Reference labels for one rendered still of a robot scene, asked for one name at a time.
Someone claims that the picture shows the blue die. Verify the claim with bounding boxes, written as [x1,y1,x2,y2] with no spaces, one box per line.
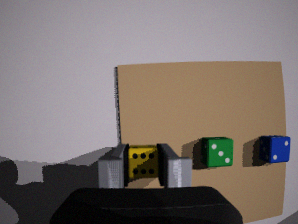
[259,135,290,163]

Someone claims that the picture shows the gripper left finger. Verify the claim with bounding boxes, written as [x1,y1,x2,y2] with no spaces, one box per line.
[97,144,129,188]

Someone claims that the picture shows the tan flat mat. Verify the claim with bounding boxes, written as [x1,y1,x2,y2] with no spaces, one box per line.
[117,61,286,224]

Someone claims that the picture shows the yellow die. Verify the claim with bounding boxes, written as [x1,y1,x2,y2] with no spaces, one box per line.
[128,145,158,178]

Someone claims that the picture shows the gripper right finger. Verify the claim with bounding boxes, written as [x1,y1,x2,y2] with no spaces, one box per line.
[156,143,192,188]

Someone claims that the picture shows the green die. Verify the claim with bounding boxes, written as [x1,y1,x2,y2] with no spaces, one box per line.
[201,137,233,168]

